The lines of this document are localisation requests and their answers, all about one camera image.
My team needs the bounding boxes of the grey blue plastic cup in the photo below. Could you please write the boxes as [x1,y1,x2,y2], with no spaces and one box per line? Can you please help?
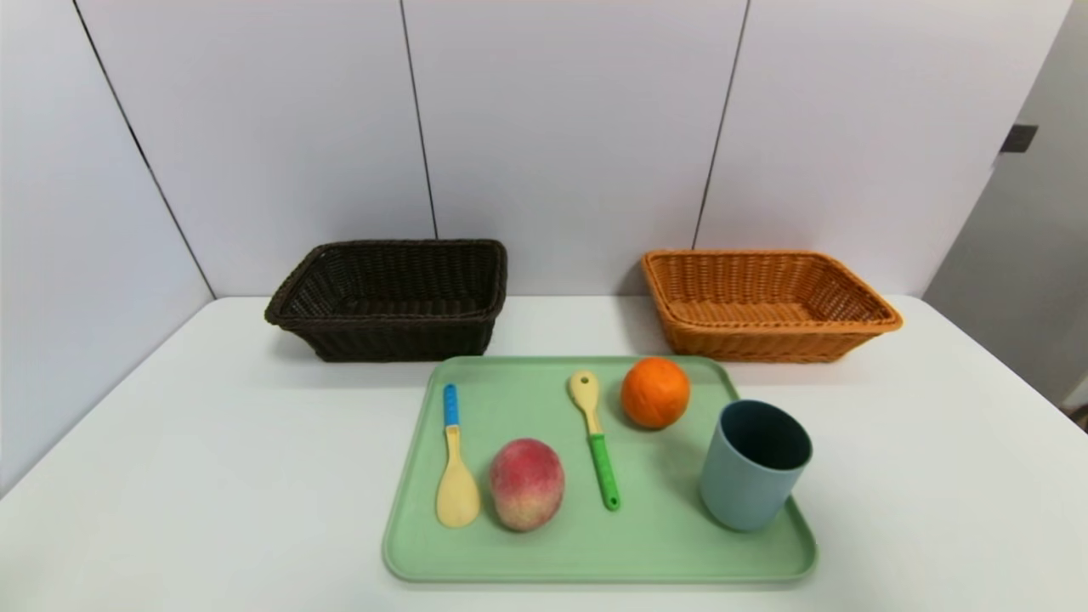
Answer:
[700,399,813,533]

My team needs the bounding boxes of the orange wicker basket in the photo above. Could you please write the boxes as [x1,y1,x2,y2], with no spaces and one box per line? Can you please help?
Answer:
[641,249,904,364]

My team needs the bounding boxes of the yellow spoon with blue handle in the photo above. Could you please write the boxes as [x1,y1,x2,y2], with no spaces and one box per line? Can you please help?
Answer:
[436,384,482,529]

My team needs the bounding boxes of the orange fruit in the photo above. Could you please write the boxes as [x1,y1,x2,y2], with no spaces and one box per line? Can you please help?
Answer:
[620,357,692,429]

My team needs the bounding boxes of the dark brown wicker basket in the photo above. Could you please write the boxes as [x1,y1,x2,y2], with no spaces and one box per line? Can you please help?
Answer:
[264,239,508,363]

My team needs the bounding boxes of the red yellow peach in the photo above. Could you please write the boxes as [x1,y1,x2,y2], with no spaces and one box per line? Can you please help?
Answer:
[490,439,566,533]

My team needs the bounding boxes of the yellow pasta fork green handle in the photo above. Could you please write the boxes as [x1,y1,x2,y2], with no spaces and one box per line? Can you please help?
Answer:
[569,370,621,512]

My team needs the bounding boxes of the light green plastic tray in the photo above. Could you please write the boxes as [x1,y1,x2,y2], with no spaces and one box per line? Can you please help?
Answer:
[382,355,819,586]

